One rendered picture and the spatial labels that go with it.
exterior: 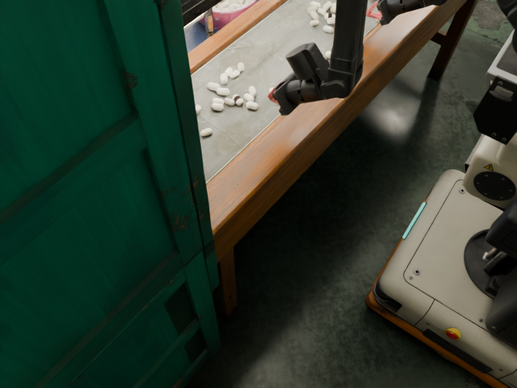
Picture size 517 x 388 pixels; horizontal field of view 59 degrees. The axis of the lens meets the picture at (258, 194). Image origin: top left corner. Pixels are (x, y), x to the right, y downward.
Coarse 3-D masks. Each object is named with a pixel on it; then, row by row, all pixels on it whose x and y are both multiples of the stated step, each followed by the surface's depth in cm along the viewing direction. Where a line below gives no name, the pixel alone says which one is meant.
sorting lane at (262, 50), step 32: (320, 0) 158; (256, 32) 148; (288, 32) 148; (320, 32) 149; (224, 64) 140; (256, 64) 140; (288, 64) 141; (224, 96) 133; (256, 96) 133; (224, 128) 127; (256, 128) 127; (224, 160) 121
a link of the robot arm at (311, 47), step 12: (300, 48) 100; (312, 48) 98; (288, 60) 100; (300, 60) 99; (312, 60) 98; (324, 60) 100; (300, 72) 100; (312, 72) 100; (324, 72) 100; (324, 84) 98; (336, 84) 96; (336, 96) 98
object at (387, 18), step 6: (384, 0) 133; (390, 0) 132; (396, 0) 130; (402, 0) 130; (378, 6) 132; (384, 6) 133; (390, 6) 132; (396, 6) 131; (402, 6) 130; (384, 12) 133; (390, 12) 134; (396, 12) 133; (402, 12) 132; (384, 18) 134; (390, 18) 135; (384, 24) 135
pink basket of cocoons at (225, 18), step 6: (246, 6) 150; (216, 12) 149; (222, 12) 149; (228, 12) 149; (234, 12) 150; (240, 12) 152; (204, 18) 155; (222, 18) 152; (228, 18) 153; (234, 18) 154; (204, 24) 158; (216, 24) 155; (222, 24) 155
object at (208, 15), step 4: (208, 12) 137; (200, 16) 136; (204, 16) 137; (208, 16) 138; (212, 16) 141; (196, 20) 135; (208, 20) 139; (212, 20) 141; (188, 24) 133; (192, 24) 134; (208, 24) 140; (212, 24) 141; (184, 28) 133; (208, 28) 142; (212, 28) 143; (208, 32) 143; (212, 32) 144; (208, 36) 144
